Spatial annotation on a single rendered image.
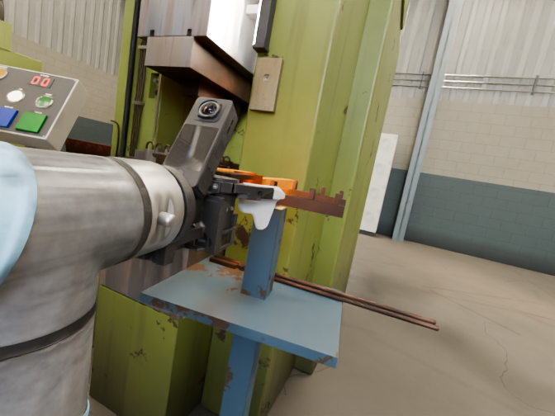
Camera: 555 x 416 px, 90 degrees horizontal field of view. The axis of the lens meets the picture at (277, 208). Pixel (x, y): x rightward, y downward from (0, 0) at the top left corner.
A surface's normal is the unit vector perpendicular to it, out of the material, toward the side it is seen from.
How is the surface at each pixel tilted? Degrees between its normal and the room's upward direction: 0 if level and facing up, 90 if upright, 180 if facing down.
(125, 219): 84
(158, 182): 48
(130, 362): 90
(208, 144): 59
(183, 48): 90
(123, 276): 90
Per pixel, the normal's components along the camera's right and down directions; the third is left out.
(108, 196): 0.92, -0.30
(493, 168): -0.38, 0.06
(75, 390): 0.98, 0.18
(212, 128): -0.12, -0.43
